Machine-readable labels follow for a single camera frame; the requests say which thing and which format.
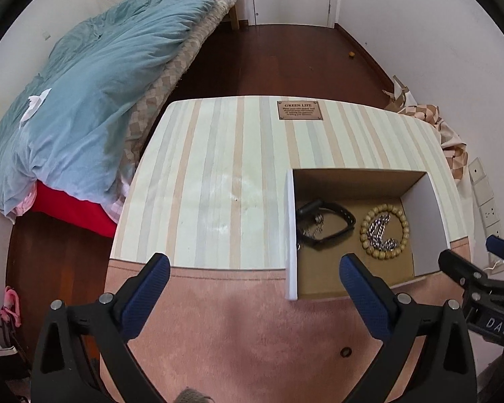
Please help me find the cardboard box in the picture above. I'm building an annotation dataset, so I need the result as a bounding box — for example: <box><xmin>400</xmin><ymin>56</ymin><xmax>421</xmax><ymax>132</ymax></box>
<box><xmin>285</xmin><ymin>169</ymin><xmax>451</xmax><ymax>302</ymax></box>

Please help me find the thin silver chain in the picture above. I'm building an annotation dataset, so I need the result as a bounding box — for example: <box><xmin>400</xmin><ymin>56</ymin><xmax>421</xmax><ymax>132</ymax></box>
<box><xmin>297</xmin><ymin>214</ymin><xmax>324</xmax><ymax>240</ymax></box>

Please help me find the checkered beige cloth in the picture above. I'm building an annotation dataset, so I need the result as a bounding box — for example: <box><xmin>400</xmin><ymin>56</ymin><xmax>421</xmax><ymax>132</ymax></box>
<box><xmin>397</xmin><ymin>103</ymin><xmax>471</xmax><ymax>183</ymax></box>

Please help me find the striped table with plaque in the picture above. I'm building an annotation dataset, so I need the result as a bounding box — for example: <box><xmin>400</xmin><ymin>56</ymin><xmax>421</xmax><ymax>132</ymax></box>
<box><xmin>98</xmin><ymin>96</ymin><xmax>475</xmax><ymax>403</ymax></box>

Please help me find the wooden bead bracelet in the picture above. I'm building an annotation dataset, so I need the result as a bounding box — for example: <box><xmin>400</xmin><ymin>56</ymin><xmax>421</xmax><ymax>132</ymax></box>
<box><xmin>360</xmin><ymin>204</ymin><xmax>411</xmax><ymax>261</ymax></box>

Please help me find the checkered mattress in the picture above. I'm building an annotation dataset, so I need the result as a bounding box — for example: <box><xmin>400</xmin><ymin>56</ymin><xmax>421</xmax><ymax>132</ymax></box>
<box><xmin>118</xmin><ymin>0</ymin><xmax>240</xmax><ymax>177</ymax></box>

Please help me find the white power strip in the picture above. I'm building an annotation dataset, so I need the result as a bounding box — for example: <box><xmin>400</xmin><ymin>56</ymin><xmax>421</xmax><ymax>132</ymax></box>
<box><xmin>468</xmin><ymin>157</ymin><xmax>504</xmax><ymax>273</ymax></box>

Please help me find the thick silver chain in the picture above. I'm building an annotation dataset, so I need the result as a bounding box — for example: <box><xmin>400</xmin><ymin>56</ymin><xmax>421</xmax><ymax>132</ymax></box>
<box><xmin>367</xmin><ymin>214</ymin><xmax>400</xmax><ymax>253</ymax></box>

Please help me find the bed with blue duvet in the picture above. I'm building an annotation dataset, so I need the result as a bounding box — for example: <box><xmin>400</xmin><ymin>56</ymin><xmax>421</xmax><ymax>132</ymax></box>
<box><xmin>0</xmin><ymin>0</ymin><xmax>242</xmax><ymax>224</ymax></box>

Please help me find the torn cardboard piece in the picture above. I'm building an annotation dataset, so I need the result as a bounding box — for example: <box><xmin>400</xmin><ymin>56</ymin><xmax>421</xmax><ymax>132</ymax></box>
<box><xmin>382</xmin><ymin>76</ymin><xmax>416</xmax><ymax>112</ymax></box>

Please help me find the red bed sheet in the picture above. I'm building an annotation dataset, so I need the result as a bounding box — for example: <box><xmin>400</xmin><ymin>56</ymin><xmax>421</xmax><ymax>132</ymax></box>
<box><xmin>0</xmin><ymin>178</ymin><xmax>118</xmax><ymax>239</ymax></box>

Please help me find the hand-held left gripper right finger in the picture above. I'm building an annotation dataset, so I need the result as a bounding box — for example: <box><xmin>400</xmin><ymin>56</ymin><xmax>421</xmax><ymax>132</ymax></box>
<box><xmin>339</xmin><ymin>253</ymin><xmax>478</xmax><ymax>403</ymax></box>

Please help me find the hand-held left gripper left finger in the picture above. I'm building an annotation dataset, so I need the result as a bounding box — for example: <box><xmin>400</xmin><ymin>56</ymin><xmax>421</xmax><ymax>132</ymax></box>
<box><xmin>33</xmin><ymin>253</ymin><xmax>171</xmax><ymax>403</ymax></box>

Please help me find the black wristband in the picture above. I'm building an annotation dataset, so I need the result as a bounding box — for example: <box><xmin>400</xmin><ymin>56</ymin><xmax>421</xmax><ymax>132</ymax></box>
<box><xmin>296</xmin><ymin>200</ymin><xmax>357</xmax><ymax>252</ymax></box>

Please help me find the pink plastic object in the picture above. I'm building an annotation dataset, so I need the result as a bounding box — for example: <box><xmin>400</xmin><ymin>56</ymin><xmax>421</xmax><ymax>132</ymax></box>
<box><xmin>0</xmin><ymin>286</ymin><xmax>23</xmax><ymax>328</ymax></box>

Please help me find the white paper scrap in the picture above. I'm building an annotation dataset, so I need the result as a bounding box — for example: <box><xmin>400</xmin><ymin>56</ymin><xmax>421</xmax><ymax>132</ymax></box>
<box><xmin>19</xmin><ymin>88</ymin><xmax>53</xmax><ymax>127</ymax></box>

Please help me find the brown label plaque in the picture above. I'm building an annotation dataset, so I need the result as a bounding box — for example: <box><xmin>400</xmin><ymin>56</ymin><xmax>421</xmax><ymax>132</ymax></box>
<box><xmin>277</xmin><ymin>100</ymin><xmax>323</xmax><ymax>121</ymax></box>

